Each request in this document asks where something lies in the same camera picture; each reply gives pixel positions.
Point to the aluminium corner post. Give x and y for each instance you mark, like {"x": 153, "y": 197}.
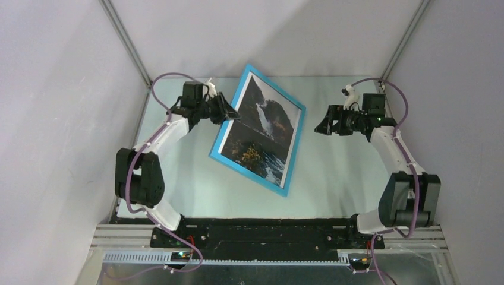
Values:
{"x": 411, "y": 27}
{"x": 128, "y": 44}

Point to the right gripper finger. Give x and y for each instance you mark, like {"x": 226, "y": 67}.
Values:
{"x": 326, "y": 127}
{"x": 334, "y": 112}

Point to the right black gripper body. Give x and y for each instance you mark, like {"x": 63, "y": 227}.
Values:
{"x": 350, "y": 122}

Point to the light blue table mat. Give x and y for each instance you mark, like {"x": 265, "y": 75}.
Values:
{"x": 333, "y": 176}

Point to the left aluminium corner post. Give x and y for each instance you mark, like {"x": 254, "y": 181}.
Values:
{"x": 128, "y": 44}

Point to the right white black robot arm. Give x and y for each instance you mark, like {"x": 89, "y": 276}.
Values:
{"x": 409, "y": 199}

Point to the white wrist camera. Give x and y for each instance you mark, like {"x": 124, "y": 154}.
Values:
{"x": 211, "y": 88}
{"x": 352, "y": 96}

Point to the aluminium rail frame front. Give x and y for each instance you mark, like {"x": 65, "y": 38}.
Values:
{"x": 146, "y": 244}

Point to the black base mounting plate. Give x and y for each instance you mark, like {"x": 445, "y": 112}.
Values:
{"x": 274, "y": 239}

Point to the right aluminium corner post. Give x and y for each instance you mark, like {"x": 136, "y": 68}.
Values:
{"x": 411, "y": 27}

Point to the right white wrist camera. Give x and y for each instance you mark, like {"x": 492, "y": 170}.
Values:
{"x": 352, "y": 96}

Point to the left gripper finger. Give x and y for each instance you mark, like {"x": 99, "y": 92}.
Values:
{"x": 227, "y": 115}
{"x": 224, "y": 107}

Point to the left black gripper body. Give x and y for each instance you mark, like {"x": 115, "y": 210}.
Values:
{"x": 210, "y": 108}

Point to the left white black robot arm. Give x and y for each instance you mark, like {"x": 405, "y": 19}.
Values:
{"x": 139, "y": 178}

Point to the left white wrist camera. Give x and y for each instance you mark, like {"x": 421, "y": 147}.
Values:
{"x": 211, "y": 88}

